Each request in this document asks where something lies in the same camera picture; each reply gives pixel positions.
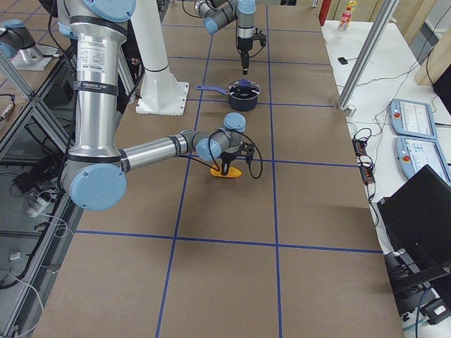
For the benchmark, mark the yellow toy corn cob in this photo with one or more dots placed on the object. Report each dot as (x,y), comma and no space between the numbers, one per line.
(232,173)

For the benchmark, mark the glass pot lid blue knob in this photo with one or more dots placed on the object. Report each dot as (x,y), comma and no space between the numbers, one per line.
(244,89)

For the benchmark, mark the dark blue saucepan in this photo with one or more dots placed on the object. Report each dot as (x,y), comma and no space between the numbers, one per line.
(238,105)

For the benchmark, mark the plastic drink bottle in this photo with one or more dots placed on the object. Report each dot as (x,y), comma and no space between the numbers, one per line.
(346,16)

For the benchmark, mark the small metal cup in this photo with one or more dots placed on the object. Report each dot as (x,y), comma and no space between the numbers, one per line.
(350,110)

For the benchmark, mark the black power strip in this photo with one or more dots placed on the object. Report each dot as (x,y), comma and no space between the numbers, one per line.
(365,162)

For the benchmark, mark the upper blue teach pendant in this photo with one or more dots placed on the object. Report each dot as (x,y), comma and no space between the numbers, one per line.
(412,118)

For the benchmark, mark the blue teach pendant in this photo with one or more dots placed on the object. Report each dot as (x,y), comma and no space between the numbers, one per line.
(414,153)
(412,118)

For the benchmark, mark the lower blue teach pendant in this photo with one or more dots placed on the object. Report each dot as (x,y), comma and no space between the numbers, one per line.
(414,153)

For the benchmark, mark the black laptop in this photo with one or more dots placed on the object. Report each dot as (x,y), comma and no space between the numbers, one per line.
(417,215)

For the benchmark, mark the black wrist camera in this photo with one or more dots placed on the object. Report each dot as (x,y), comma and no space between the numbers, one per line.
(247,150)

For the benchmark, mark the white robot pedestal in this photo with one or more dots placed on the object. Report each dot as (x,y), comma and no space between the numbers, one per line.
(160,92)

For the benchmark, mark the small black device with cable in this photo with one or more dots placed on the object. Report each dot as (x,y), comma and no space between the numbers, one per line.
(342,60)

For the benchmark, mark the aluminium frame post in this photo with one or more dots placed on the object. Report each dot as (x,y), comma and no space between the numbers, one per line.
(369,45)

